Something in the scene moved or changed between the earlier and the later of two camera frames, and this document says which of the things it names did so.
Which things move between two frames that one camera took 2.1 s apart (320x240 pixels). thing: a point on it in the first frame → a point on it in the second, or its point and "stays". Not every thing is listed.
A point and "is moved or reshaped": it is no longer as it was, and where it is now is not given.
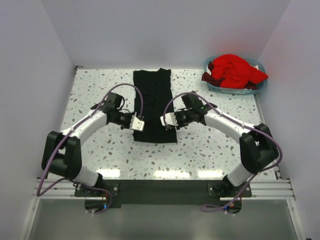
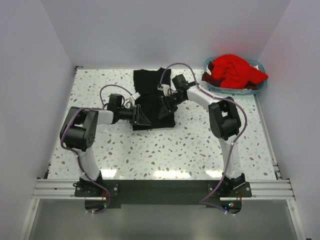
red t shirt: (235, 71) stays
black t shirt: (154, 98) is moved or reshaped
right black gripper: (179, 125) → (166, 106)
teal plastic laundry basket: (254, 62) stays
